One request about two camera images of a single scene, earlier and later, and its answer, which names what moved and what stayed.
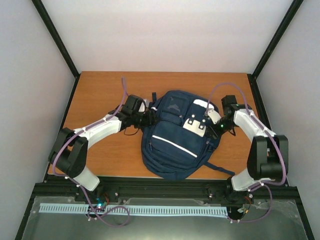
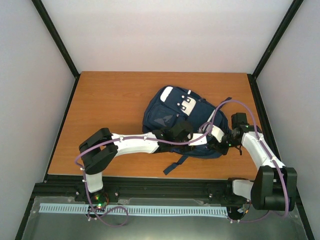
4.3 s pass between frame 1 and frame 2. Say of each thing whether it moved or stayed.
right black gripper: moved
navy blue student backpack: moved
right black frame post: stayed
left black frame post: stayed
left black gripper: moved
